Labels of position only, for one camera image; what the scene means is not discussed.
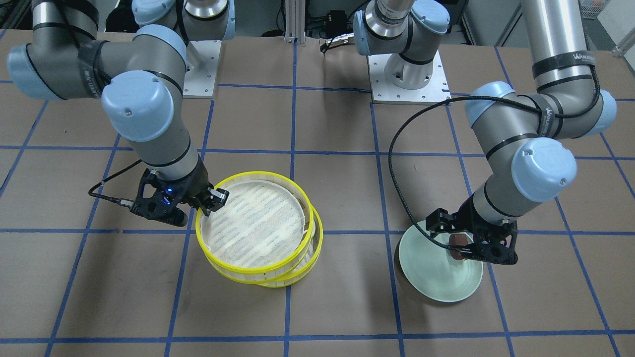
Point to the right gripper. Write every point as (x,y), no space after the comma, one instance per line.
(195,187)

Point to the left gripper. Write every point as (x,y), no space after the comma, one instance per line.
(465,217)

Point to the brown bun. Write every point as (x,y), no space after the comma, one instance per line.
(458,239)

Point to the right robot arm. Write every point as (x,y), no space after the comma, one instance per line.
(140,85)

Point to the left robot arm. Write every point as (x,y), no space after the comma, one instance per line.
(520,135)

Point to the pale green plate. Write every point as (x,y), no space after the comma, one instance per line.
(434,272)

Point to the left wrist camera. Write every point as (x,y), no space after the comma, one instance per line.
(505,234)

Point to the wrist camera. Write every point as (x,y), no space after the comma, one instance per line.
(505,234)
(158,200)

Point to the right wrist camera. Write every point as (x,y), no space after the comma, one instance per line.
(158,200)

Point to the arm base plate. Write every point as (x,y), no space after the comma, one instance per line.
(203,65)
(395,81)

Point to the aluminium frame post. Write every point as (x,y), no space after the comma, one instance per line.
(295,21)

